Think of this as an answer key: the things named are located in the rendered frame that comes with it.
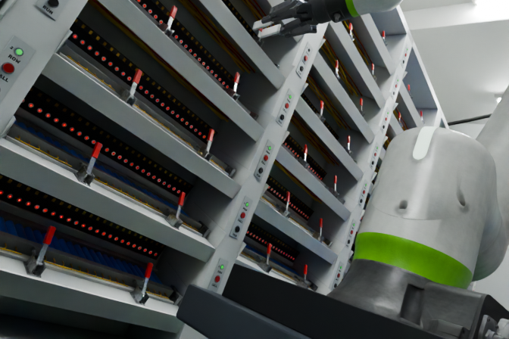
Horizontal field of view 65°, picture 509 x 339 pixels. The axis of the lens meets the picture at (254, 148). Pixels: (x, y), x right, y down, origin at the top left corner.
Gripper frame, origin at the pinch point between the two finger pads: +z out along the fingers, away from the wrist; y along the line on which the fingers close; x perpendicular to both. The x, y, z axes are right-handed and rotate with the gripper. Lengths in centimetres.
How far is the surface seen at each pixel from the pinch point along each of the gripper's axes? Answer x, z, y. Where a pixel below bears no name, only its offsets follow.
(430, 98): 71, -15, 144
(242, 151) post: -31.7, 12.0, 16.5
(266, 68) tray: -9.1, 2.6, 7.2
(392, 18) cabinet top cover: 71, -13, 74
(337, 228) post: -32, 10, 86
